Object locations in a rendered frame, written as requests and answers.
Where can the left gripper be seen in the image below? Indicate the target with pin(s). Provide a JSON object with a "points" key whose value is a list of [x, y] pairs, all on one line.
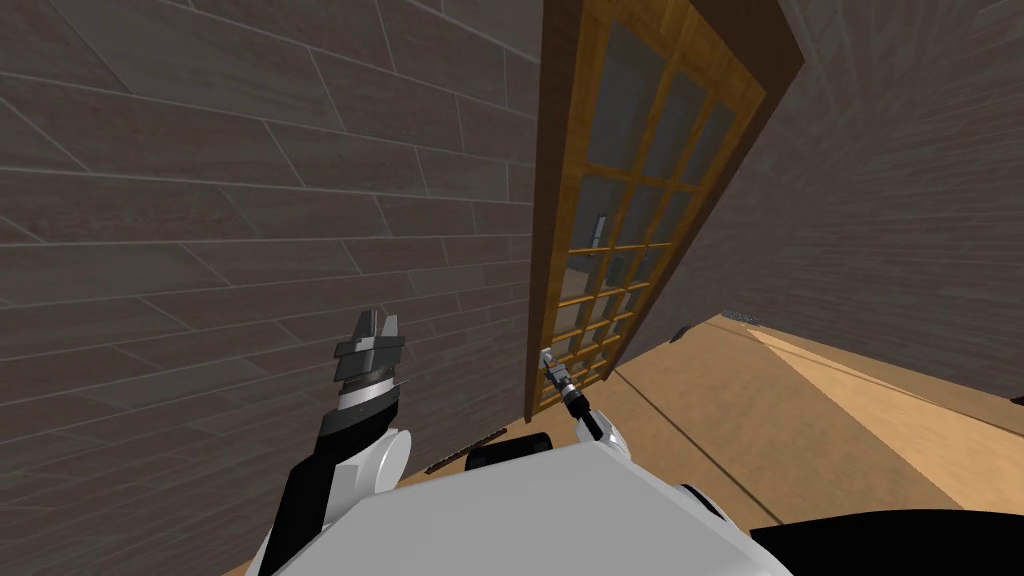
{"points": [[368, 358]]}

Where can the wooden door with glass panes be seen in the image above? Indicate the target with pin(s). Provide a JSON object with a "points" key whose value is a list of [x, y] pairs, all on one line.
{"points": [[582, 88]]}

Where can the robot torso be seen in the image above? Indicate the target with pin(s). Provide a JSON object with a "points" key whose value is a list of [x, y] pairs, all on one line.
{"points": [[544, 520]]}

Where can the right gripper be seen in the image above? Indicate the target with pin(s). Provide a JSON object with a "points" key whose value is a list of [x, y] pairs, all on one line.
{"points": [[555, 371]]}

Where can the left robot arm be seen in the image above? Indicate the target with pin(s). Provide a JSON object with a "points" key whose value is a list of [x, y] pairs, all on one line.
{"points": [[352, 436]]}

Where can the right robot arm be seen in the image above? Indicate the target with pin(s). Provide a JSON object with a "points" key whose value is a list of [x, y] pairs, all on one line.
{"points": [[596, 428]]}

